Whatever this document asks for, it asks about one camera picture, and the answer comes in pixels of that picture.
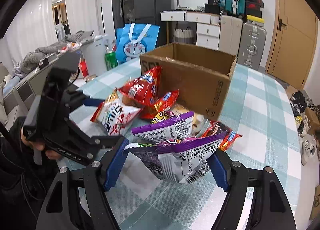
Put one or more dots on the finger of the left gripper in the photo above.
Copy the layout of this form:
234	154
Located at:
77	98
100	143

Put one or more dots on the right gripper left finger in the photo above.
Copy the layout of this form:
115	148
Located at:
77	198

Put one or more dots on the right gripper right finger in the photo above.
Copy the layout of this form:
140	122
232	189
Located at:
270	208

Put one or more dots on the large white red noodle bag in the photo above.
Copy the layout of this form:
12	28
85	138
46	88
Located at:
114	116

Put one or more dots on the red triangular chip bag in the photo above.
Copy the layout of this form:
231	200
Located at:
143	89

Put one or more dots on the purple white snack bag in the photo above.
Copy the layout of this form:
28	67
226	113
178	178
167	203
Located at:
180	161

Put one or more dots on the red Oreo cookie packet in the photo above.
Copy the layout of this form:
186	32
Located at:
162	104

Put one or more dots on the person's left hand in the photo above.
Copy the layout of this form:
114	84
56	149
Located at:
38	145

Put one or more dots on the white kettle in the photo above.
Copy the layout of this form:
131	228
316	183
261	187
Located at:
93	50

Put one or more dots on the blue Doraemon tote bag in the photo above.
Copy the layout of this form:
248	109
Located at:
134	40

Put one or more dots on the black refrigerator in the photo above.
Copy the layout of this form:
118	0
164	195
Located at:
149	11

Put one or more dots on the brown cardboard box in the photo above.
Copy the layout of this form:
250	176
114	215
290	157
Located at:
201	75

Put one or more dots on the woven laundry basket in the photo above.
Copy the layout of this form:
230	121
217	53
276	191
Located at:
185	36

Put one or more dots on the white drawer cabinet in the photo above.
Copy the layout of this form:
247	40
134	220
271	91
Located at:
207	26

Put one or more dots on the beige suitcase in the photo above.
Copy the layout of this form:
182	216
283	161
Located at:
230	34

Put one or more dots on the silver suitcase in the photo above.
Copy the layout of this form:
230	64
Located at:
252	43

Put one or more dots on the wooden door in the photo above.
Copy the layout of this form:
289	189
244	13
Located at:
293	43

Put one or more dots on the stacked shoe boxes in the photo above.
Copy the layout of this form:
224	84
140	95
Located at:
253	11

